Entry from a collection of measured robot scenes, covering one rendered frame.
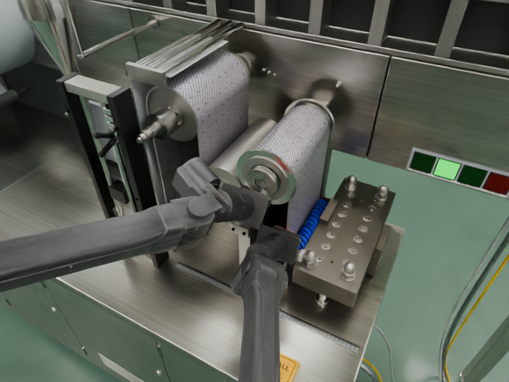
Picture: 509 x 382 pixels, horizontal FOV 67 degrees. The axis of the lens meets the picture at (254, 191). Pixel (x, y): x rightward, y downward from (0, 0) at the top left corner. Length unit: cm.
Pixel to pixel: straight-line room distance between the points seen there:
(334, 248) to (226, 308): 32
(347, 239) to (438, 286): 141
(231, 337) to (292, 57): 74
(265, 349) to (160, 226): 23
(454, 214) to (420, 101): 190
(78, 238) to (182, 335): 54
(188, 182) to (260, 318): 25
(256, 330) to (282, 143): 42
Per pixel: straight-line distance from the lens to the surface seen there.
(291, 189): 84
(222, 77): 97
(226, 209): 65
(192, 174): 68
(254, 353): 59
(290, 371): 95
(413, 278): 239
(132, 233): 57
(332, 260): 100
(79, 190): 149
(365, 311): 108
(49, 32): 123
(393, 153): 111
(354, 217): 111
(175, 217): 59
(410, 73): 100
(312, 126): 95
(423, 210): 281
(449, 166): 110
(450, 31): 97
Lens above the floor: 179
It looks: 41 degrees down
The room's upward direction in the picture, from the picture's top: straight up
